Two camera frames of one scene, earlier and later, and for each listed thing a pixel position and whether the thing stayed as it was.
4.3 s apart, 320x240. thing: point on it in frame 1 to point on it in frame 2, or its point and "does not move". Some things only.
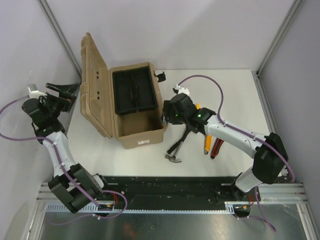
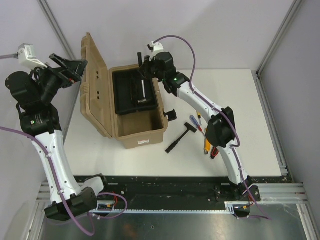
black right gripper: [168, 107] to [147, 64]
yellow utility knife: [208, 143] does not move
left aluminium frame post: [61, 34] does not move
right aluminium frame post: [295, 3] does not move
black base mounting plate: [149, 190] does not move
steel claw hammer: [172, 158] to [140, 60]
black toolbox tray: [133, 90] does not move
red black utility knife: [215, 151] does not move
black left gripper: [64, 89] to [78, 66]
